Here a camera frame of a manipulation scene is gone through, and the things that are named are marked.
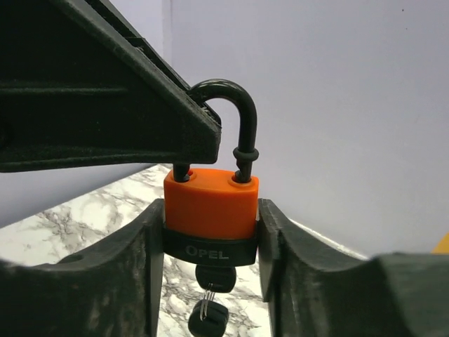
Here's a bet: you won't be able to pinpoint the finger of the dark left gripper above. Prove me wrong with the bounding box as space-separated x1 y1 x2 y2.
1 1 221 173
87 1 221 126

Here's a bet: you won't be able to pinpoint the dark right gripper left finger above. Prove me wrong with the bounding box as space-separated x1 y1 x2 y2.
1 199 163 336

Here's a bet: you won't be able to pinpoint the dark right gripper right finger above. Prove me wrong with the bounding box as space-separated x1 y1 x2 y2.
258 199 448 336

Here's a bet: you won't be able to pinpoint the black keys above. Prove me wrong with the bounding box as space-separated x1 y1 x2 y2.
188 265 236 337

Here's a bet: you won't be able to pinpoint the orange black padlock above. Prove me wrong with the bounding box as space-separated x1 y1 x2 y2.
162 79 259 267

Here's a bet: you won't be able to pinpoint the round pastel drawer cabinet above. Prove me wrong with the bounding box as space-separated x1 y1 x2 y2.
432 233 449 254

